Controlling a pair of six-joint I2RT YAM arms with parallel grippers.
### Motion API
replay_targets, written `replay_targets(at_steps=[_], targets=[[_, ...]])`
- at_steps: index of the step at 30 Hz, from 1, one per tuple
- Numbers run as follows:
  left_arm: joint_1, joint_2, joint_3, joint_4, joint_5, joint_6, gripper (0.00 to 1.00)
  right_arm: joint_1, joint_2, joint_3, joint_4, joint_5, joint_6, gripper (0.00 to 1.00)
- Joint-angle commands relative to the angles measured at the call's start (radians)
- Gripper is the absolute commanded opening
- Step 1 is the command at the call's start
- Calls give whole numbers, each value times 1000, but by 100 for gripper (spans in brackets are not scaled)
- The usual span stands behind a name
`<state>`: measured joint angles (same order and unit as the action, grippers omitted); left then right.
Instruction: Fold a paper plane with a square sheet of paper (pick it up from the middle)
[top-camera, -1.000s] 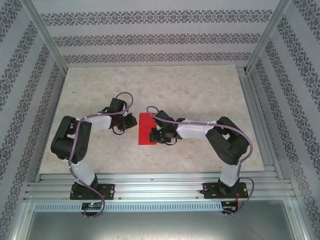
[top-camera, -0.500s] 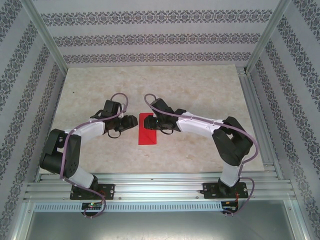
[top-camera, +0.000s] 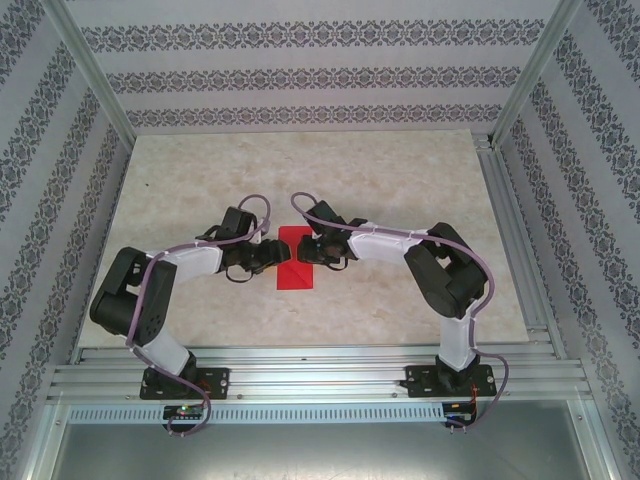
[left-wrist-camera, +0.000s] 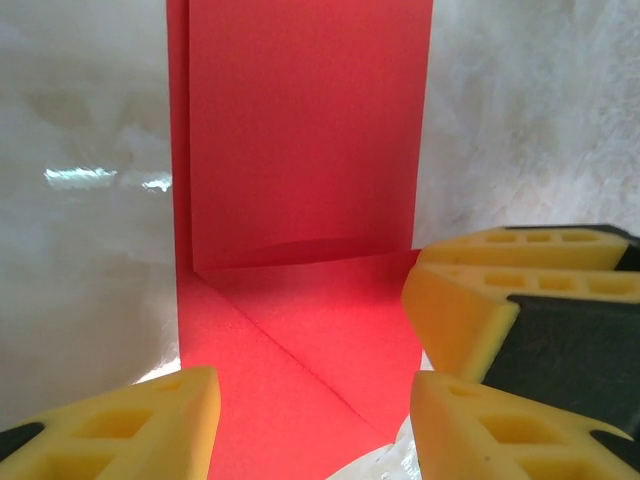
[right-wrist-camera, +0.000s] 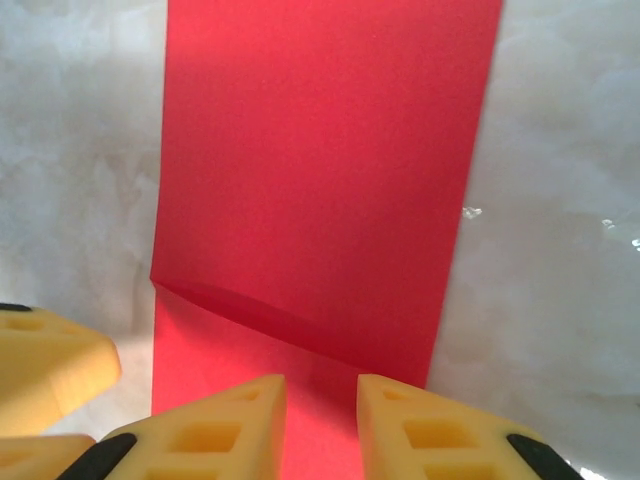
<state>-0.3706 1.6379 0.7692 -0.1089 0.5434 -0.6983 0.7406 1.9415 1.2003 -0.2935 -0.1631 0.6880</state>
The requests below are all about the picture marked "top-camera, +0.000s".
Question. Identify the red square paper sheet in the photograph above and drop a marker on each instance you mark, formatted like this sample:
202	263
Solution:
295	277

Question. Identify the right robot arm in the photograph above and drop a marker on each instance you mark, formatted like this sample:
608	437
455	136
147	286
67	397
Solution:
385	245

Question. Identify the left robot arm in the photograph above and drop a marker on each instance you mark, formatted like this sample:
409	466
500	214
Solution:
190	260

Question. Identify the long aluminium mounting rail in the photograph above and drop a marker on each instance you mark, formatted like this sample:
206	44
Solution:
320	375

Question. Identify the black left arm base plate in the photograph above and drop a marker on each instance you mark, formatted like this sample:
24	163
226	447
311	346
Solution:
220	382

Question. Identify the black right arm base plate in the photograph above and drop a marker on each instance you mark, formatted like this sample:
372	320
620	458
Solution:
417	380

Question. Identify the aluminium side rail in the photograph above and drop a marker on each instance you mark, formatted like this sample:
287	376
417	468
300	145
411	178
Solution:
504	200

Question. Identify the aluminium frame post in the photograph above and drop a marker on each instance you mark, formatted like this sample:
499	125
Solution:
95	75
535	70

